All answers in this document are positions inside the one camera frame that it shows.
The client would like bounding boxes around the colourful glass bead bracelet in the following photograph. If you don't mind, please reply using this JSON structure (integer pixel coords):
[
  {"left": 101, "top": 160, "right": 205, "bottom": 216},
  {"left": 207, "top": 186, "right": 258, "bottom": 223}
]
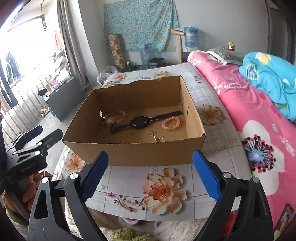
[{"left": 99, "top": 110, "right": 127, "bottom": 128}]

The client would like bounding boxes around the black wristwatch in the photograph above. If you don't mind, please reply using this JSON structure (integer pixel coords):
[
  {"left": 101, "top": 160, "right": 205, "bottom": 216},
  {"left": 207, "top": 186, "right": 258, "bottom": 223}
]
[{"left": 109, "top": 110, "right": 183, "bottom": 133}]

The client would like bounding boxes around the orange pink bead bracelet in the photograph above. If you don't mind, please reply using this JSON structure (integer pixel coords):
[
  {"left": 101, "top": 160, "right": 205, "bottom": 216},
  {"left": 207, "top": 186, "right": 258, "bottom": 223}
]
[{"left": 161, "top": 116, "right": 181, "bottom": 131}]

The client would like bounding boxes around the dark grey cabinet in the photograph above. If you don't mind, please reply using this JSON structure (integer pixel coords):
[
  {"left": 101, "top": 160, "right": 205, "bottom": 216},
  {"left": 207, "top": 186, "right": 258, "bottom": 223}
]
[{"left": 44, "top": 77, "right": 85, "bottom": 121}]

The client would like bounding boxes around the green plush toy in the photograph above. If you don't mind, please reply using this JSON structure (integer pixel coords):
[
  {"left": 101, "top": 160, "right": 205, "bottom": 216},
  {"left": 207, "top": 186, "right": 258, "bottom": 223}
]
[{"left": 113, "top": 227, "right": 154, "bottom": 241}]

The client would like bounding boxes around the pink floral quilt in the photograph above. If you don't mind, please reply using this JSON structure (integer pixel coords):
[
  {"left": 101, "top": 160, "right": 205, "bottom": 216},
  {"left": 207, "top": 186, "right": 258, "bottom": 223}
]
[{"left": 188, "top": 51, "right": 295, "bottom": 240}]

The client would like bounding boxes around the grey curtain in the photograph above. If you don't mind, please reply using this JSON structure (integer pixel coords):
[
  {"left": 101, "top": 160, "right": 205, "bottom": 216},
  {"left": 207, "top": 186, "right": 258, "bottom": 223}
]
[{"left": 57, "top": 1, "right": 90, "bottom": 92}]

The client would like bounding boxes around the brown cardboard box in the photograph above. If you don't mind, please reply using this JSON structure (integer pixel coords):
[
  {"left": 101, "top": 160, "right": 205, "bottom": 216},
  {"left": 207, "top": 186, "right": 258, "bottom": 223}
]
[{"left": 63, "top": 76, "right": 206, "bottom": 166}]

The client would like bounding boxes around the white plastic bag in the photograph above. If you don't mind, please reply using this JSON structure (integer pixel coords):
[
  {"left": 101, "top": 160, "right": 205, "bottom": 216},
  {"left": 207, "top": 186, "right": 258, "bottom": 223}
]
[{"left": 97, "top": 66, "right": 119, "bottom": 87}]

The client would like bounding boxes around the patterned roll tube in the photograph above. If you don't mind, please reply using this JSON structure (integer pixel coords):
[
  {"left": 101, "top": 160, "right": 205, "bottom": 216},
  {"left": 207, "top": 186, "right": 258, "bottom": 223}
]
[{"left": 108, "top": 34, "right": 126, "bottom": 72}]

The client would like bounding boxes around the blue cartoon blanket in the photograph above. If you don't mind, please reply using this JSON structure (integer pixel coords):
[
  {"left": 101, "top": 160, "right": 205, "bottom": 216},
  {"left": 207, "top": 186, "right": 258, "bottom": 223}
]
[{"left": 239, "top": 52, "right": 295, "bottom": 123}]

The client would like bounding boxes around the dark pot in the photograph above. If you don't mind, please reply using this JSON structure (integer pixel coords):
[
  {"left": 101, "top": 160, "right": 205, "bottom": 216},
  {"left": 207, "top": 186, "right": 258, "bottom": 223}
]
[{"left": 148, "top": 58, "right": 166, "bottom": 69}]

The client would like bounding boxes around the small figurine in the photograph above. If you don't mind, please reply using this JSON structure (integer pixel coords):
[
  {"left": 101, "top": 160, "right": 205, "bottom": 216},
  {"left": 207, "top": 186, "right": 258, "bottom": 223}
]
[{"left": 227, "top": 41, "right": 235, "bottom": 51}]

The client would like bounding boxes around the wooden chair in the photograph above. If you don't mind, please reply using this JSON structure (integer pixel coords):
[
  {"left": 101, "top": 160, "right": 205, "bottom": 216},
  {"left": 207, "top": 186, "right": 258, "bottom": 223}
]
[{"left": 170, "top": 29, "right": 186, "bottom": 64}]

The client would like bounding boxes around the blue water bottle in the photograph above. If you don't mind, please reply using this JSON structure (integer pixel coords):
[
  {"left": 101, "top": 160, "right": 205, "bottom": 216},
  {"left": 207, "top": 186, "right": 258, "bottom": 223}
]
[{"left": 184, "top": 26, "right": 199, "bottom": 49}]

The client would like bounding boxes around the teal floral wall cloth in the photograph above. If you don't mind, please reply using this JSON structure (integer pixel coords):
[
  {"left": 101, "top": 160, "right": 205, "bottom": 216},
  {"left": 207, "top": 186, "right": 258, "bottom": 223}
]
[{"left": 103, "top": 1, "right": 179, "bottom": 52}]

